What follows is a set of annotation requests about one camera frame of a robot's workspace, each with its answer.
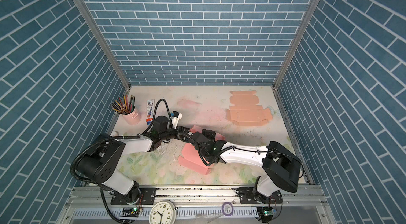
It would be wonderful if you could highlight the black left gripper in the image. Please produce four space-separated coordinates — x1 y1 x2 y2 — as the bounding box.
159 125 192 142

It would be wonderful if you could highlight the pink cardboard box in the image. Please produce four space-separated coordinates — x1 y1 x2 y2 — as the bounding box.
178 143 211 175

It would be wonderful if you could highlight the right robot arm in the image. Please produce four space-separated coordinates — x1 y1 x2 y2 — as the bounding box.
178 130 302 198

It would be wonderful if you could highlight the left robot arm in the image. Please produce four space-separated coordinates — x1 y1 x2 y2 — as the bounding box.
70 116 190 205

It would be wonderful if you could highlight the white blue pencil box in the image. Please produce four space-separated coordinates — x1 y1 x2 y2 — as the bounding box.
146 99 155 125

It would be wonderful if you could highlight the tan flat cardboard box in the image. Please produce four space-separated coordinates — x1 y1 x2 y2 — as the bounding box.
225 90 273 127

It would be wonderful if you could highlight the pink metal pencil bucket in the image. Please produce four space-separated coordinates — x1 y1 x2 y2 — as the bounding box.
121 107 142 125

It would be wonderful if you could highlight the bundle of coloured pencils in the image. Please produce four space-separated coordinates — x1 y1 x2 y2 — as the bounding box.
111 95 135 115

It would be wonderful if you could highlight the purple tape roll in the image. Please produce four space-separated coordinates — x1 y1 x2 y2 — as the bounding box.
222 202 234 217

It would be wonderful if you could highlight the white wall clock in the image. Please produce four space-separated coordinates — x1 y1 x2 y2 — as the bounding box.
149 200 177 224

